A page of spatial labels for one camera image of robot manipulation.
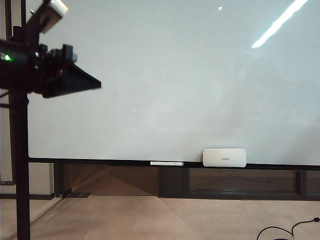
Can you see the white rectangular whiteboard eraser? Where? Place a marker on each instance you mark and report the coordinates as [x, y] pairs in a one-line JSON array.
[[223, 157]]

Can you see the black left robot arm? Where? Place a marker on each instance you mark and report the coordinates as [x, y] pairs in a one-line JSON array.
[[17, 72]]

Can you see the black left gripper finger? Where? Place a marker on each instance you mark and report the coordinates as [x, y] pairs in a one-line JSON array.
[[80, 82]]

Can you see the white capped marker pen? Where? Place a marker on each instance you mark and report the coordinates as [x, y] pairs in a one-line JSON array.
[[167, 163]]

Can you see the white glass whiteboard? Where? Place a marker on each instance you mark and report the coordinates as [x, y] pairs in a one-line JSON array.
[[175, 75]]

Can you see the black marker tray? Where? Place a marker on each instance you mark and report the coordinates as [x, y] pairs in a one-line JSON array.
[[192, 165]]

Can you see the thin black metal rail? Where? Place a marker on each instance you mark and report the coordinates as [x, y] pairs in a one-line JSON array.
[[8, 20]]

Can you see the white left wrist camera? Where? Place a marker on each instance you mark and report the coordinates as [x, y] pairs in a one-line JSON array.
[[56, 15]]

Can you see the black post with floor plate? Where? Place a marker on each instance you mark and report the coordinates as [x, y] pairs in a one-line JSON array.
[[61, 177]]

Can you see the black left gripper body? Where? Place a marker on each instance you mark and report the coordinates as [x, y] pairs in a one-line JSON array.
[[52, 67]]

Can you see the black left camera mount bracket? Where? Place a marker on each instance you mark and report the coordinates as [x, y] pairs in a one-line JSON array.
[[37, 20]]

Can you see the black whiteboard stand frame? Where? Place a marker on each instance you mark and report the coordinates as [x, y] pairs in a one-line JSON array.
[[22, 150]]

